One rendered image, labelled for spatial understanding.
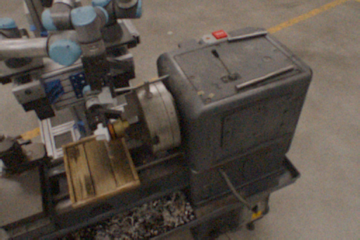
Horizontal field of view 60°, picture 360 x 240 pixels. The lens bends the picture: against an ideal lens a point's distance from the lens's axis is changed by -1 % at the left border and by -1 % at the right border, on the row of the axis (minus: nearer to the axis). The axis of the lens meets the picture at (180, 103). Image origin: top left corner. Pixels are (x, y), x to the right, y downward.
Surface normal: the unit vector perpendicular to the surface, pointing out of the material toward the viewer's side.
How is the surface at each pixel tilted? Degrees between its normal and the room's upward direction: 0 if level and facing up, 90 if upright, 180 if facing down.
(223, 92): 0
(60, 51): 89
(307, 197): 0
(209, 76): 0
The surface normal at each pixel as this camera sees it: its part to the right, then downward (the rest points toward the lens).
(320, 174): -0.05, -0.72
